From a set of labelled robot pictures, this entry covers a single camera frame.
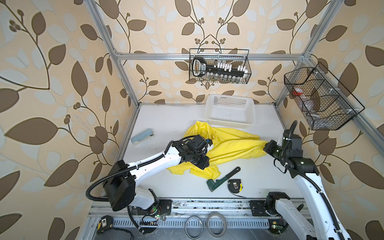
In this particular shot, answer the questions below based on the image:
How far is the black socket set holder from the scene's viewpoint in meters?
0.84

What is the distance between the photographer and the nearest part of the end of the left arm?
571 millimetres

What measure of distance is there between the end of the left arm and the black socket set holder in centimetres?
41
